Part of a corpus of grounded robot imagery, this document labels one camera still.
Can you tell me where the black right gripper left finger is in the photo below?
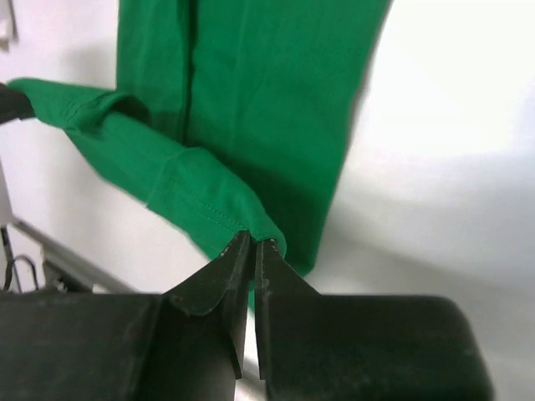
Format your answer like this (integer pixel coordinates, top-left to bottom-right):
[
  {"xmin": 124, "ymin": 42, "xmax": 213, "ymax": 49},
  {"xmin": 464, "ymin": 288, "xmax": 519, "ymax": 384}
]
[{"xmin": 1, "ymin": 231, "xmax": 251, "ymax": 400}]

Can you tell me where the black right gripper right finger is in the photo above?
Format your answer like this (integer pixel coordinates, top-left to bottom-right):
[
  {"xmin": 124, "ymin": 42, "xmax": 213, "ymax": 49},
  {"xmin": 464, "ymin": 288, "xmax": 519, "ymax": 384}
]
[{"xmin": 255, "ymin": 241, "xmax": 494, "ymax": 400}]

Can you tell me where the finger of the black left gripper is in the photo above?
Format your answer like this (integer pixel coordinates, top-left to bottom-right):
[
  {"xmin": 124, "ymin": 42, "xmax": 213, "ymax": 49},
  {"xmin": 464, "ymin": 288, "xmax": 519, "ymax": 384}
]
[{"xmin": 0, "ymin": 83, "xmax": 35, "ymax": 124}]

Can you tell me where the green t shirt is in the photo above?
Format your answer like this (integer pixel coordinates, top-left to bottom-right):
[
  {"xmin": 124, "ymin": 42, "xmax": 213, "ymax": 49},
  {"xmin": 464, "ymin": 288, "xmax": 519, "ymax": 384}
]
[{"xmin": 7, "ymin": 0, "xmax": 394, "ymax": 312}]

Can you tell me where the white t shirt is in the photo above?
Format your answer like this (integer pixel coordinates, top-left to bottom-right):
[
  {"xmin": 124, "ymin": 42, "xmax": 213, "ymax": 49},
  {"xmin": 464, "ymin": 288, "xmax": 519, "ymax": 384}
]
[{"xmin": 0, "ymin": 0, "xmax": 18, "ymax": 53}]

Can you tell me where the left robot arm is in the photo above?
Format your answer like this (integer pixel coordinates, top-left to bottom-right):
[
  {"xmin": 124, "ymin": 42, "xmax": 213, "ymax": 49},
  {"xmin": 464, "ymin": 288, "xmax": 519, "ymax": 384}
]
[{"xmin": 1, "ymin": 83, "xmax": 38, "ymax": 292}]

